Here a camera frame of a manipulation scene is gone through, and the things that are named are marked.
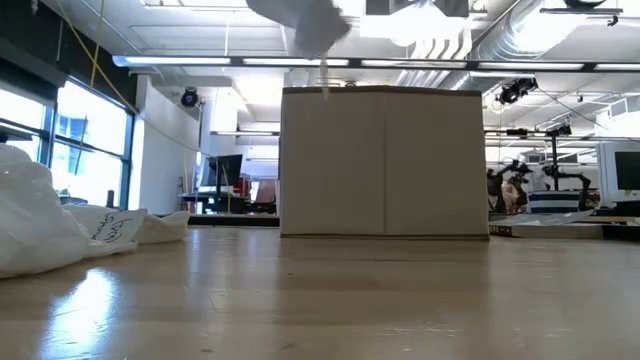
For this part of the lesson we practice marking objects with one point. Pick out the beige fabric storage box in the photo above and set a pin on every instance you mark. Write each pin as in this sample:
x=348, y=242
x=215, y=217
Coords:
x=385, y=165

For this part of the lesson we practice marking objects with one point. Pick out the large white garment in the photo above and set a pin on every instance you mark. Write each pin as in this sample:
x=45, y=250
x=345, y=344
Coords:
x=35, y=220

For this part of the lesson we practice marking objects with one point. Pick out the black background robot arm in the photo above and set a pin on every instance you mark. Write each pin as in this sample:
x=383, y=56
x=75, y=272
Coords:
x=500, y=185
x=575, y=177

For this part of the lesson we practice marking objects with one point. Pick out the red chair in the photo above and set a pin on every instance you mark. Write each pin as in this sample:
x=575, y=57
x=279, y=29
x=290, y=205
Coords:
x=266, y=192

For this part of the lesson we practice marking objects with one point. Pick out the background computer monitor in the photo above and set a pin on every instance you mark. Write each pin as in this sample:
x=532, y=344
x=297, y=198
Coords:
x=225, y=170

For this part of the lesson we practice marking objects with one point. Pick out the background desk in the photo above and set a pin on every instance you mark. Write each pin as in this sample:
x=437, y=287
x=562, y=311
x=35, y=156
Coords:
x=210, y=196

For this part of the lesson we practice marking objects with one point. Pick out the long ceiling strip light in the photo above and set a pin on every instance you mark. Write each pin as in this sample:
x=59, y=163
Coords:
x=180, y=61

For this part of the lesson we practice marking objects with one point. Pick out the white handwritten tag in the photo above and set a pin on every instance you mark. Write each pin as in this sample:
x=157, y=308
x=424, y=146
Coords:
x=117, y=226

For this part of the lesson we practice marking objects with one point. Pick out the black ceiling spotlight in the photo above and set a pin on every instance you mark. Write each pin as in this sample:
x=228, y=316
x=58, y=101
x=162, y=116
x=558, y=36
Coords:
x=515, y=91

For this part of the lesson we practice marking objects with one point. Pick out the blue white striped box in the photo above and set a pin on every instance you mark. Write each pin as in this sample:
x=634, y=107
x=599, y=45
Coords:
x=554, y=202

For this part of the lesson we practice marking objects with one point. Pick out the black Outsiders book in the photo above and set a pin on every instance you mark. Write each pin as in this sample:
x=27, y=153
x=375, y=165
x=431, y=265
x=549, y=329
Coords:
x=550, y=231

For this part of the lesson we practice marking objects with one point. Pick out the blue framed window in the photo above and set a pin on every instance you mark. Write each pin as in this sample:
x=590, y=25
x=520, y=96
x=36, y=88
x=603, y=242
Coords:
x=47, y=135

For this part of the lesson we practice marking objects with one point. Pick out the white cabinet with dark screen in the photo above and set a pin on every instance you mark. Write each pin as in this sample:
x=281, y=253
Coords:
x=607, y=172

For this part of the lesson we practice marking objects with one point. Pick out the black round wall speaker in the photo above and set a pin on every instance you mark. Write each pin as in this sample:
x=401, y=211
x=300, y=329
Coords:
x=189, y=98

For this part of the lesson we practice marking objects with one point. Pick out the silver ventilation duct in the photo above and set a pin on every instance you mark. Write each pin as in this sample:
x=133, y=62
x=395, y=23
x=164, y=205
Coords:
x=492, y=47

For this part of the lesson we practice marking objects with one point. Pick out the black background gantry frame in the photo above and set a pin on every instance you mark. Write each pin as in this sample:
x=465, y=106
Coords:
x=554, y=150

